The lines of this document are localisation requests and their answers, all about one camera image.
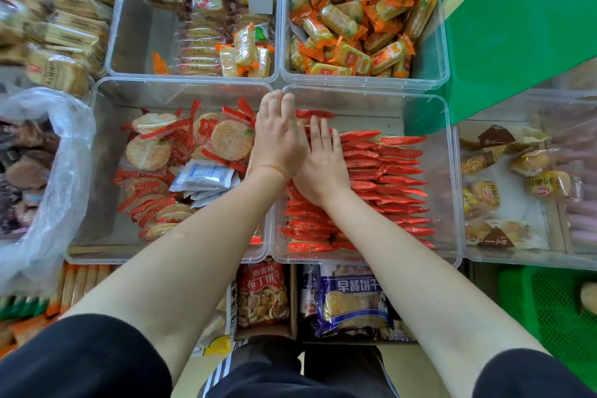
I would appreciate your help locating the person's left hand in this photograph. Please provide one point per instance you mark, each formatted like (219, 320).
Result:
(277, 141)

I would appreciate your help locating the person's right hand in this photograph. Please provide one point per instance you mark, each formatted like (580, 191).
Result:
(324, 174)

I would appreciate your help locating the person's left fingers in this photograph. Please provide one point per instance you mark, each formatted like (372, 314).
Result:
(277, 106)

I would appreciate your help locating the person's right fingers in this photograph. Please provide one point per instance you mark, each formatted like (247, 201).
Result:
(325, 136)

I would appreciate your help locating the person's left forearm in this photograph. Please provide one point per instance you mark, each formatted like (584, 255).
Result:
(196, 262)

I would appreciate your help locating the person's right forearm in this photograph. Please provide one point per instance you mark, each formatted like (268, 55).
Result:
(419, 290)

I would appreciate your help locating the small orange yellow cracker packet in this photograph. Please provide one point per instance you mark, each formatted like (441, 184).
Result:
(263, 62)
(227, 62)
(245, 45)

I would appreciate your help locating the row of red snack packets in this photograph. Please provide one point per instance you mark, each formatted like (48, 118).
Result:
(387, 178)

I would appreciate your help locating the stack of clear biscuit packets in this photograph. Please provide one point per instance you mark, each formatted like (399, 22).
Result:
(200, 50)

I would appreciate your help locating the white blue sachet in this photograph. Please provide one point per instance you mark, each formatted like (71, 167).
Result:
(205, 174)

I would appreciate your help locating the pile of orange cracker packets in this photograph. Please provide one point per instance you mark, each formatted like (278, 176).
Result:
(354, 10)

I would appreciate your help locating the clear plastic bin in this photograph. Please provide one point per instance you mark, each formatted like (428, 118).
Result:
(107, 206)
(431, 64)
(513, 206)
(441, 206)
(140, 29)

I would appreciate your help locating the pile of round cracker packets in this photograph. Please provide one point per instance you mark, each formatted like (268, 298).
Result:
(149, 153)

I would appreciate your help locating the yellow label bread packet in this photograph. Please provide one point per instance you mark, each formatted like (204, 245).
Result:
(548, 184)
(482, 160)
(485, 195)
(531, 162)

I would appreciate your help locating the blue biscuit bag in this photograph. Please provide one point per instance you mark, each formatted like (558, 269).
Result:
(352, 302)

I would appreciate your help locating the red biscuit bag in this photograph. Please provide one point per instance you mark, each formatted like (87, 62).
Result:
(262, 292)

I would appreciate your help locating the brown white cake packet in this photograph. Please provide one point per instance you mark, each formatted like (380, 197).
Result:
(506, 135)
(496, 234)

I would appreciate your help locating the yellow white snack bag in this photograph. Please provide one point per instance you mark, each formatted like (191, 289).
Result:
(219, 318)

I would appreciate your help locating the green cardboard box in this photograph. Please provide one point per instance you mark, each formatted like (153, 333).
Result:
(517, 24)

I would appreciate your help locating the clear plastic bag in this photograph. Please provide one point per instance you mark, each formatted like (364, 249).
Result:
(70, 188)

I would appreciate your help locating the stack of beige biscuit packets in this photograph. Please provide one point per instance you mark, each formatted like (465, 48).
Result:
(60, 29)

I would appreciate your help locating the black white striped trousers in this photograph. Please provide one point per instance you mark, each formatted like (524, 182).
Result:
(289, 374)

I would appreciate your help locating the stack of pink sausage sticks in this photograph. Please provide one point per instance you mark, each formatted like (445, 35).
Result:
(580, 178)

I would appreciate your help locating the row of orange stick packets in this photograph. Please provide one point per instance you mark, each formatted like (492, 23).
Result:
(79, 283)

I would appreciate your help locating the green plastic basket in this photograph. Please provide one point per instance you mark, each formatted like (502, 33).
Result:
(550, 318)

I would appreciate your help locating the black shirt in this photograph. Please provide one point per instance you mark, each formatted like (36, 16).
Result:
(84, 360)

